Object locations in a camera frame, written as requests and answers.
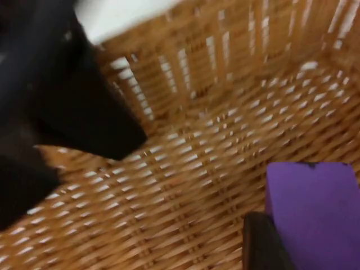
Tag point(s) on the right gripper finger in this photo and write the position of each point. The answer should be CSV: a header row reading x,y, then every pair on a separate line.
x,y
261,244

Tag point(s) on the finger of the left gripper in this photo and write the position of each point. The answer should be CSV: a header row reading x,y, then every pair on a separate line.
x,y
62,92
22,188

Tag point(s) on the pale brown wicker basket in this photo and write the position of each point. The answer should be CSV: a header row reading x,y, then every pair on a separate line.
x,y
197,182

